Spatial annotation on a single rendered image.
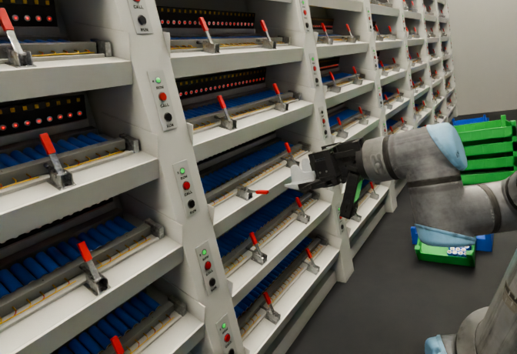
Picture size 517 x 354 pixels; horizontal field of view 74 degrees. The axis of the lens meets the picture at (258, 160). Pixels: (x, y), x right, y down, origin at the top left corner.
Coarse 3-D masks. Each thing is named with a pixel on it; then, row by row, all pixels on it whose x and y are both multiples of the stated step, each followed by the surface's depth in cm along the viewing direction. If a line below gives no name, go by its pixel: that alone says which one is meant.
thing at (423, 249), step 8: (416, 248) 138; (424, 248) 145; (432, 248) 143; (440, 248) 142; (448, 248) 140; (472, 248) 131; (424, 256) 139; (432, 256) 137; (440, 256) 135; (448, 256) 133; (456, 256) 131; (472, 256) 128; (456, 264) 134; (464, 264) 132; (472, 264) 130
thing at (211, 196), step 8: (296, 144) 128; (272, 160) 112; (280, 160) 116; (256, 168) 106; (264, 168) 108; (240, 176) 100; (248, 176) 102; (224, 184) 95; (232, 184) 95; (240, 184) 98; (208, 192) 90; (216, 192) 90; (224, 192) 93; (208, 200) 88
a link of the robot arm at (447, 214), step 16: (448, 176) 59; (416, 192) 62; (432, 192) 59; (448, 192) 59; (464, 192) 60; (480, 192) 59; (416, 208) 62; (432, 208) 59; (448, 208) 58; (464, 208) 58; (480, 208) 58; (416, 224) 62; (432, 224) 59; (448, 224) 58; (464, 224) 58; (480, 224) 58; (432, 240) 59; (448, 240) 58; (464, 240) 58
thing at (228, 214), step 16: (256, 144) 123; (304, 144) 128; (320, 144) 126; (256, 176) 106; (272, 176) 107; (288, 176) 108; (272, 192) 102; (208, 208) 80; (224, 208) 88; (240, 208) 89; (256, 208) 96; (224, 224) 85
